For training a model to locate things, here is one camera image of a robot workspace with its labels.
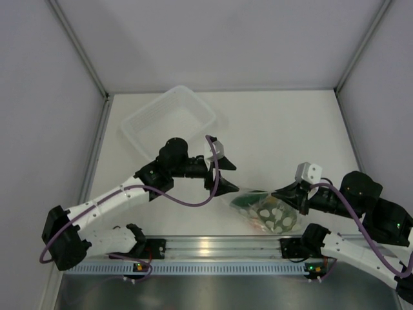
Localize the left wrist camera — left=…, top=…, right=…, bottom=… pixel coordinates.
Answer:
left=204, top=136, right=225, bottom=162

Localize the white slotted cable duct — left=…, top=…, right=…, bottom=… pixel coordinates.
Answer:
left=65, top=260, right=325, bottom=276

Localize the left aluminium frame post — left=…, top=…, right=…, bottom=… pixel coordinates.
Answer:
left=46, top=0, right=109, bottom=99

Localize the aluminium frame post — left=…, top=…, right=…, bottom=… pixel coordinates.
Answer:
left=334, top=0, right=394, bottom=96
left=46, top=0, right=109, bottom=99

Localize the fake green cucumber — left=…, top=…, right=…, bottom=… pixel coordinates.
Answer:
left=230, top=191, right=268, bottom=208

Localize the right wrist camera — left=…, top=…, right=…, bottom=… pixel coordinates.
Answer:
left=295, top=162, right=323, bottom=185

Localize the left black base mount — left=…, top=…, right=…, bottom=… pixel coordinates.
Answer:
left=137, top=238, right=166, bottom=260

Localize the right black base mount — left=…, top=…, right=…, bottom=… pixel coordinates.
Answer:
left=279, top=237, right=310, bottom=260

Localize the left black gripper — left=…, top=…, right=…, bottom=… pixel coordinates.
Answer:
left=171, top=156, right=239, bottom=196

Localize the aluminium mounting rail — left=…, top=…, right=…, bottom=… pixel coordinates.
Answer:
left=80, top=234, right=403, bottom=261

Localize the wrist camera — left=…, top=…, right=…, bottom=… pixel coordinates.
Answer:
left=295, top=162, right=323, bottom=185
left=204, top=136, right=225, bottom=162

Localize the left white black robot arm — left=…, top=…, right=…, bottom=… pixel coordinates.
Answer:
left=39, top=136, right=239, bottom=271

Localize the clear zip top bag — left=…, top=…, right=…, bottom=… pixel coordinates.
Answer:
left=221, top=188, right=303, bottom=235

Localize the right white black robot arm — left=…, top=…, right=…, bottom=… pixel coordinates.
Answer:
left=272, top=171, right=412, bottom=303

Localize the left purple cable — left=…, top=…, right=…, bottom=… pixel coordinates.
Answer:
left=39, top=134, right=223, bottom=263

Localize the fake orange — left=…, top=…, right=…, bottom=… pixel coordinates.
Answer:
left=251, top=220, right=268, bottom=232

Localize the fake green cabbage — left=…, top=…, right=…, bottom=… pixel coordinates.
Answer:
left=248, top=198, right=300, bottom=234

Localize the right aluminium frame post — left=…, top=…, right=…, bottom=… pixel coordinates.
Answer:
left=334, top=0, right=394, bottom=96

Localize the translucent white plastic basket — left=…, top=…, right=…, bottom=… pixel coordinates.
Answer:
left=120, top=85, right=216, bottom=160

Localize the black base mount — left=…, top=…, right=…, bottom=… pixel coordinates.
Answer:
left=137, top=238, right=166, bottom=260
left=279, top=237, right=310, bottom=260

